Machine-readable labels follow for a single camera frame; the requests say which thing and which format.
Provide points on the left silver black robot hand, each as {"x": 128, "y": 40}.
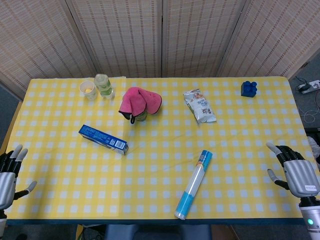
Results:
{"x": 6, "y": 182}

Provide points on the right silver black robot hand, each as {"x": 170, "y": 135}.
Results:
{"x": 300, "y": 175}

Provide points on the blue toothpaste carton box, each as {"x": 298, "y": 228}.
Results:
{"x": 102, "y": 138}

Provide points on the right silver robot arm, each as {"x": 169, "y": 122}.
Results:
{"x": 311, "y": 220}

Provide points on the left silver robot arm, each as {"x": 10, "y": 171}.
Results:
{"x": 2, "y": 218}

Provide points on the blue white cylindrical tube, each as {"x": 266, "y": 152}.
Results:
{"x": 193, "y": 185}

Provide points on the white snack bag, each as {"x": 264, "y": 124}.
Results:
{"x": 200, "y": 106}

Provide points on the white power strip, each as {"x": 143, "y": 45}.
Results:
{"x": 310, "y": 86}

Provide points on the blue toy building block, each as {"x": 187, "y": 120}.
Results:
{"x": 249, "y": 88}

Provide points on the white paper cup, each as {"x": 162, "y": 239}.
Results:
{"x": 88, "y": 90}

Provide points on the clear bottle with green label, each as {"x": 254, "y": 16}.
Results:
{"x": 103, "y": 86}

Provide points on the yellow white checked tablecloth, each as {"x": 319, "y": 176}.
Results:
{"x": 155, "y": 175}

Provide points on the blue grey base block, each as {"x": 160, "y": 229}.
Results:
{"x": 157, "y": 232}

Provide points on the pink microfibre cloth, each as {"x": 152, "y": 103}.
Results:
{"x": 140, "y": 101}

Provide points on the beige woven folding screen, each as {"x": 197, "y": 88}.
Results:
{"x": 150, "y": 35}

